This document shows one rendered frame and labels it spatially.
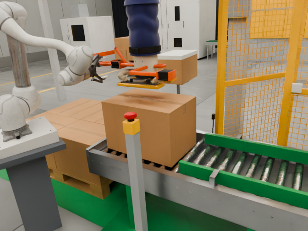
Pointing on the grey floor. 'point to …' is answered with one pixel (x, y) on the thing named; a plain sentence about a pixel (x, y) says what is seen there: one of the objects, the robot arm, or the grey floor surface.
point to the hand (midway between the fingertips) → (105, 67)
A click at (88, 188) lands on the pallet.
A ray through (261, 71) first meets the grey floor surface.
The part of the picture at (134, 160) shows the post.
